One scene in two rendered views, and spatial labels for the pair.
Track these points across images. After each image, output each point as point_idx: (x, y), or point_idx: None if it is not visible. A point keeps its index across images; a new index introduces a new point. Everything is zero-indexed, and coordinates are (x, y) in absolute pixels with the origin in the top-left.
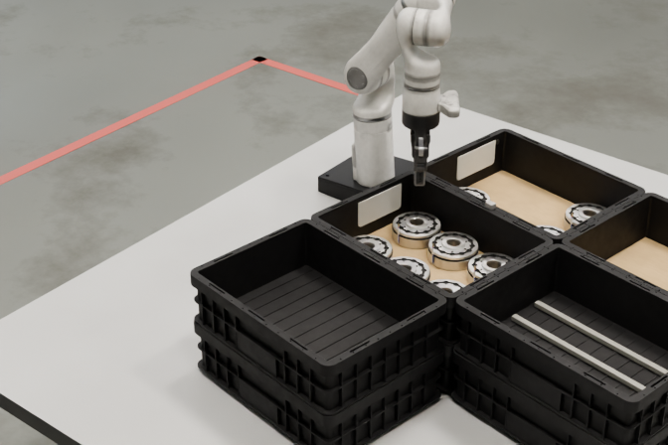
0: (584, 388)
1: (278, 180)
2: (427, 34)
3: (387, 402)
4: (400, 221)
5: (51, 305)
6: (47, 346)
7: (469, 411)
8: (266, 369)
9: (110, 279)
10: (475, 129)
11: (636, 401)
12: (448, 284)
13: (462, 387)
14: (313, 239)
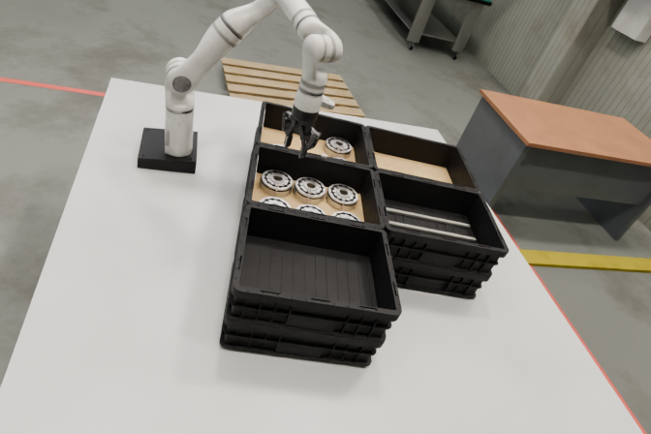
0: (479, 253)
1: (100, 167)
2: (335, 54)
3: None
4: (266, 180)
5: (31, 364)
6: (77, 408)
7: None
8: (322, 329)
9: (61, 308)
10: None
11: (509, 250)
12: (341, 215)
13: None
14: (257, 217)
